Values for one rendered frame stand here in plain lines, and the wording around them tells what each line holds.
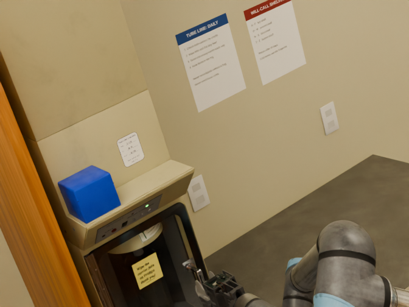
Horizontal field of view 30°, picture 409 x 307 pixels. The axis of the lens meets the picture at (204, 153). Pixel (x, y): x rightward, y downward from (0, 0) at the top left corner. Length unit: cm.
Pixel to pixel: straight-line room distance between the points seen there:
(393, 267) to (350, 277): 84
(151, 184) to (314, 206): 102
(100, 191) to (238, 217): 101
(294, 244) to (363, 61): 82
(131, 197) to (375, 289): 65
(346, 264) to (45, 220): 69
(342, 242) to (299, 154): 132
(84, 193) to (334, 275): 61
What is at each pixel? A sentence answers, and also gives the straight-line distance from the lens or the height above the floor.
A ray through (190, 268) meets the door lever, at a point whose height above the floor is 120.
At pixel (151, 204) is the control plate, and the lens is 191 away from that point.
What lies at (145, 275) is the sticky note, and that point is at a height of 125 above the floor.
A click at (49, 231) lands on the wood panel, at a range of 178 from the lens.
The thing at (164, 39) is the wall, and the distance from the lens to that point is 244.
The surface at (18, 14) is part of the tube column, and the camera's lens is 178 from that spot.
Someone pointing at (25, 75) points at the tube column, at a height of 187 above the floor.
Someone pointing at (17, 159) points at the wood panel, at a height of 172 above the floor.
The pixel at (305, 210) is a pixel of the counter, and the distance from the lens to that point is 276.
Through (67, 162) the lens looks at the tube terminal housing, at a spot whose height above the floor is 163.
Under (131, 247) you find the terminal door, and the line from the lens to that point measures 198.
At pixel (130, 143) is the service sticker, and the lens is 192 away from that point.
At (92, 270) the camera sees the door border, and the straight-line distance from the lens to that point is 195.
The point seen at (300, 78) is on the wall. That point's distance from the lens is 279.
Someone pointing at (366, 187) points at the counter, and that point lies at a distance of 282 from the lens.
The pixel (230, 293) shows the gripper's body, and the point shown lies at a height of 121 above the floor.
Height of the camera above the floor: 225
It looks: 22 degrees down
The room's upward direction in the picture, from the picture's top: 17 degrees counter-clockwise
